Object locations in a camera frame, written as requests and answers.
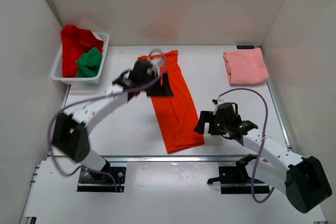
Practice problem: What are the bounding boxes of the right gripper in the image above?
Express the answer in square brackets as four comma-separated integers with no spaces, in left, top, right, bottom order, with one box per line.
[194,111,229,136]

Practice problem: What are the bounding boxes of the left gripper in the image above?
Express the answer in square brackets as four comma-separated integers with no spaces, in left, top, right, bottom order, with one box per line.
[142,71,174,96]

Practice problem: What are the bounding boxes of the orange t shirt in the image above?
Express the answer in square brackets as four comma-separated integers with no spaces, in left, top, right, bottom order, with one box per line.
[151,50,205,154]

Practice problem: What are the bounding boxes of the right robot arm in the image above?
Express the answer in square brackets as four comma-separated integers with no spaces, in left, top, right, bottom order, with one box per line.
[194,102,332,214]

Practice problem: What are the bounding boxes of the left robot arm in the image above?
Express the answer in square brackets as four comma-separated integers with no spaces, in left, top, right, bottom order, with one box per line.
[48,58,173,181]

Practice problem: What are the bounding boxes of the folded pink t shirt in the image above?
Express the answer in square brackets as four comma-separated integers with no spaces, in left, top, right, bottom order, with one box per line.
[223,48,269,86]

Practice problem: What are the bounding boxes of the green t shirt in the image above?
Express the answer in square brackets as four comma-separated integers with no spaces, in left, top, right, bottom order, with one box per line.
[76,47,102,78]

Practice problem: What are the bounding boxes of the black label plate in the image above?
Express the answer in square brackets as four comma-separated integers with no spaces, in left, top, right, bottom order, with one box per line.
[236,45,255,50]

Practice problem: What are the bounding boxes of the red t shirt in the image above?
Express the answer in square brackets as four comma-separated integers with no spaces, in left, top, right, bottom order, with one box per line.
[61,25,104,78]

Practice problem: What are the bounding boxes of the white plastic basket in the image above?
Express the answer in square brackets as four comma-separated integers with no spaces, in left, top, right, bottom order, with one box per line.
[50,31,110,86]

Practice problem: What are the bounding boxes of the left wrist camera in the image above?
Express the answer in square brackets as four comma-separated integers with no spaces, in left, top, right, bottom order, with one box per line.
[147,58,164,77]

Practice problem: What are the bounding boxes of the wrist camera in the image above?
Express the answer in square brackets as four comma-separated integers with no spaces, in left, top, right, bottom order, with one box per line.
[212,98,224,114]
[147,58,164,77]

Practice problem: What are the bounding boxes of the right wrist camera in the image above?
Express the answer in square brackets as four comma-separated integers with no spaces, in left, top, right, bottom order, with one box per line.
[212,98,224,114]

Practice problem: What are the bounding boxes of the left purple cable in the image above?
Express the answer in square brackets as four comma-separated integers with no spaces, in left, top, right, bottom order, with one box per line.
[47,49,169,193]

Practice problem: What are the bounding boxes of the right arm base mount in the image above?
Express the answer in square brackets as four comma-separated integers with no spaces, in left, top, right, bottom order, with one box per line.
[207,154,257,195]

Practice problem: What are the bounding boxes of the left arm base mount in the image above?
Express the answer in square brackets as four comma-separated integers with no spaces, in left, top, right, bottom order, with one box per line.
[77,163,127,193]

